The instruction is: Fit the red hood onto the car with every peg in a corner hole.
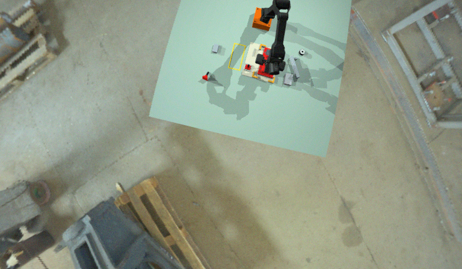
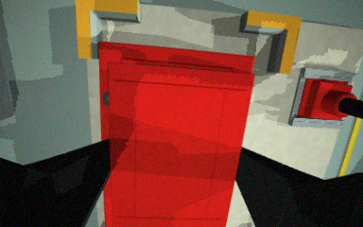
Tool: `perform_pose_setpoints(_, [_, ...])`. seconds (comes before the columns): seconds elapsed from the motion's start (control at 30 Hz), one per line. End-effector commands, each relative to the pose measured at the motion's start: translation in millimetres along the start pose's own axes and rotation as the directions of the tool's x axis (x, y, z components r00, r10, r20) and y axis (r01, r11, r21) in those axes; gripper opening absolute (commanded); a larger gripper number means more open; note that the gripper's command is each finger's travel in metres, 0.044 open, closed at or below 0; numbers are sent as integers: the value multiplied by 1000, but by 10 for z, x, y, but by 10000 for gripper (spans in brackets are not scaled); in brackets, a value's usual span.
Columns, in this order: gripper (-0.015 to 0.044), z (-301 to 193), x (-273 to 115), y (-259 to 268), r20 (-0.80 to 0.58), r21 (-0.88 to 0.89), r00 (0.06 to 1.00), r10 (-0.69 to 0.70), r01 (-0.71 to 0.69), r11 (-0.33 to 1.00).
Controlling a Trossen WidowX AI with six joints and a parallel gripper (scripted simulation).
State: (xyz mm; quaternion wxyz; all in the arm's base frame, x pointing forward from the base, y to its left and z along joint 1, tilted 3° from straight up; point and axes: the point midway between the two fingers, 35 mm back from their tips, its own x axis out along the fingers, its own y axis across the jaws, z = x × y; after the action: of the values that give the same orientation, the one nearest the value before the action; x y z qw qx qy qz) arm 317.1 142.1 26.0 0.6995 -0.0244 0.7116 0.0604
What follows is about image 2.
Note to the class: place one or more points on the yellow rectangular frame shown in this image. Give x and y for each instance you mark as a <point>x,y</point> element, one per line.
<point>350,147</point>

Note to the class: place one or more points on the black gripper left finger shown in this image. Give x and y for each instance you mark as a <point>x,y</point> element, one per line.
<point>60,191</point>

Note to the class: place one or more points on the grey rectangular block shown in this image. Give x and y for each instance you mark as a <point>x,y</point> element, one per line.
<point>5,106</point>

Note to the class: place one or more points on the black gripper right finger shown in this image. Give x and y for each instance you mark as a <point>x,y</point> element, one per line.
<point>278,195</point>

